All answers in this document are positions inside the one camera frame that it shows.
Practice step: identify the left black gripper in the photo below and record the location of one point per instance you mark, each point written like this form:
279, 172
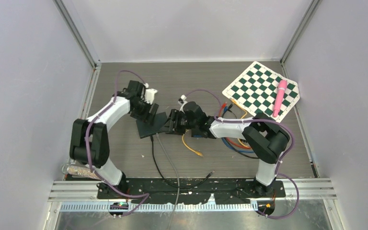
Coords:
147, 117

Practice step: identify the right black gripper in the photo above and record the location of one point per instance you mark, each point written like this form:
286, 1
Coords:
175, 116

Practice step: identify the black router box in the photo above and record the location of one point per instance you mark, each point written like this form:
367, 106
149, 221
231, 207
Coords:
147, 129

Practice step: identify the black ribbed network switch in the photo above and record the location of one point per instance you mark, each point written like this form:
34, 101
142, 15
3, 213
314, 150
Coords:
199, 133

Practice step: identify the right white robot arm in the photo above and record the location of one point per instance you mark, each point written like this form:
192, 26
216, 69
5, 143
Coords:
268, 139

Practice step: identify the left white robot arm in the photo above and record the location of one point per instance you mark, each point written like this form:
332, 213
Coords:
89, 144

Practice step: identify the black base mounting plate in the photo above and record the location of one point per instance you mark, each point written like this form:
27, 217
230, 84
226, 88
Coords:
223, 190

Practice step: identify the green white checkered board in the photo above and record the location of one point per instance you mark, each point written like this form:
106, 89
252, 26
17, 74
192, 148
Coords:
255, 91

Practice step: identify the clear glitter tube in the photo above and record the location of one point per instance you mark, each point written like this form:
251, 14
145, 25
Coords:
78, 171

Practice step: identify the pink cylindrical tube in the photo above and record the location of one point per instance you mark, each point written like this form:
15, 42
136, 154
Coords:
279, 97

